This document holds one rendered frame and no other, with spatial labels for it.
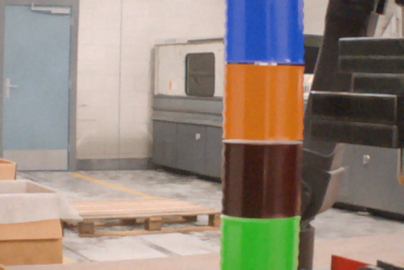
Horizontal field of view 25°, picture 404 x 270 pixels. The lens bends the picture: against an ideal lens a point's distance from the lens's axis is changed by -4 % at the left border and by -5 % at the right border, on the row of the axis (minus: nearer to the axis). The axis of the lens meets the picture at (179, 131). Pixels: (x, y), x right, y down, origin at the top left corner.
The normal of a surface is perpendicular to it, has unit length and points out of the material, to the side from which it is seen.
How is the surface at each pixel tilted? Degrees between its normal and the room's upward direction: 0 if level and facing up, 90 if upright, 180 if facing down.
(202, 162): 90
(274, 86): 76
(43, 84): 90
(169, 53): 90
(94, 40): 90
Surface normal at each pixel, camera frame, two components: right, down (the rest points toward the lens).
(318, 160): -0.36, 0.05
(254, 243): -0.21, -0.20
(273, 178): 0.17, -0.19
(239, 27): -0.66, 0.27
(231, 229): -0.74, -0.22
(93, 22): 0.43, 0.06
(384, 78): -0.88, 0.01
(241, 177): -0.55, -0.21
